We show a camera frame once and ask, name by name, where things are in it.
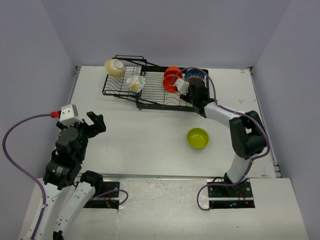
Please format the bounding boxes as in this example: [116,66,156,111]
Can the orange bowl front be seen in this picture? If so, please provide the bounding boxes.
[162,74,179,93]

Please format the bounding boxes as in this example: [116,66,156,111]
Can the orange bowl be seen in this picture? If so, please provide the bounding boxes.
[163,66,183,78]
[162,74,179,93]

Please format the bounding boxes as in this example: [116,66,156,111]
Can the lime green bowl front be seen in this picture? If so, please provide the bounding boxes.
[186,127,210,150]

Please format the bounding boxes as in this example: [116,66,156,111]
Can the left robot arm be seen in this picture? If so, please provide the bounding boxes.
[23,106,107,240]

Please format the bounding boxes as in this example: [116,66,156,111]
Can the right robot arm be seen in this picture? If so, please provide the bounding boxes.
[175,78,270,197]

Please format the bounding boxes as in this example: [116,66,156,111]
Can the red patterned bowl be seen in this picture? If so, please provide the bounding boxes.
[186,76,204,82]

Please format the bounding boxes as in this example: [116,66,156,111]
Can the blue patterned bowl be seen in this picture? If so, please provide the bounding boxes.
[184,68,206,81]

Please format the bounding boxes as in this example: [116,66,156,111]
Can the white floral bowl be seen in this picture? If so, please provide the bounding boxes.
[126,75,146,93]

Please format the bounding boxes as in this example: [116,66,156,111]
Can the yellow checkered white bowl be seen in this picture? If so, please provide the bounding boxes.
[104,58,125,78]

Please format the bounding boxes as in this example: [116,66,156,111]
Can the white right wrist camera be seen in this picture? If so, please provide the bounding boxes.
[174,78,189,95]

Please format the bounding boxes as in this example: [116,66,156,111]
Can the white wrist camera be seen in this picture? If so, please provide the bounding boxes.
[174,78,189,95]
[59,104,84,127]

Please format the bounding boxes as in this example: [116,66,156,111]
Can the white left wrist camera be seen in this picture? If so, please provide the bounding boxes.
[59,104,84,127]

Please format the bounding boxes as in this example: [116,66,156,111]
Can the black wire dish rack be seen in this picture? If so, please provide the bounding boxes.
[102,55,194,112]

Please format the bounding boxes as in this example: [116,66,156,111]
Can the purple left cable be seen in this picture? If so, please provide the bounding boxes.
[1,113,61,240]

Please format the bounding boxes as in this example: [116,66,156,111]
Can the purple cable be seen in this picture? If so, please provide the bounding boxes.
[171,66,271,211]
[1,113,61,240]

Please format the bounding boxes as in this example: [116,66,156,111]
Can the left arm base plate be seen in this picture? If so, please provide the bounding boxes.
[83,181,121,210]

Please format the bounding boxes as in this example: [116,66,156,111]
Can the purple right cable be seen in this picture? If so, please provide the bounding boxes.
[171,66,271,211]

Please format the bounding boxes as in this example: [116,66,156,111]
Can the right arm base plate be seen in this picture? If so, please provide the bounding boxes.
[207,180,255,210]

